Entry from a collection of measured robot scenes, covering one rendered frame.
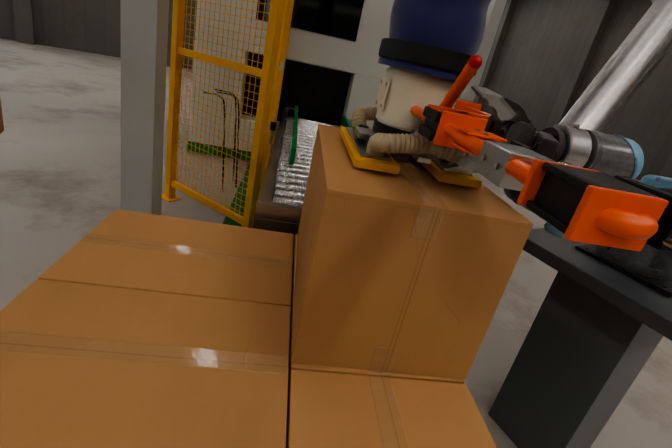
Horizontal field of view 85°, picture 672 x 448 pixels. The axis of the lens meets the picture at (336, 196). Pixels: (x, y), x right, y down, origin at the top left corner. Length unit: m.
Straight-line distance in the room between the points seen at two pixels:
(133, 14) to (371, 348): 1.76
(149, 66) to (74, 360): 1.47
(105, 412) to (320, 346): 0.39
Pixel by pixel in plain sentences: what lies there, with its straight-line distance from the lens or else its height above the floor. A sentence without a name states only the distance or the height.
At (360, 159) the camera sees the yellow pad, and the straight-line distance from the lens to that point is 0.77.
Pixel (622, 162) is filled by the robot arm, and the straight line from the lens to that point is 0.86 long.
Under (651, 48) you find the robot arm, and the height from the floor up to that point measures 1.30.
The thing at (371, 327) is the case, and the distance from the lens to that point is 0.81.
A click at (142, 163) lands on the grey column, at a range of 2.18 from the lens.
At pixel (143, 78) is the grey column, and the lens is 2.08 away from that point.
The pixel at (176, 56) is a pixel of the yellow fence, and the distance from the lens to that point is 2.58.
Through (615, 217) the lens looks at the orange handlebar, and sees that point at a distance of 0.38.
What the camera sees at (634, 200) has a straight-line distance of 0.39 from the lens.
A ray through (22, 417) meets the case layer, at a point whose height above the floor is 0.54.
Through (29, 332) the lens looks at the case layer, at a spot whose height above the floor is 0.54.
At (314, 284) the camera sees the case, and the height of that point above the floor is 0.75.
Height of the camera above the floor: 1.16
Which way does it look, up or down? 21 degrees down
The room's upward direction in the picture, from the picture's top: 12 degrees clockwise
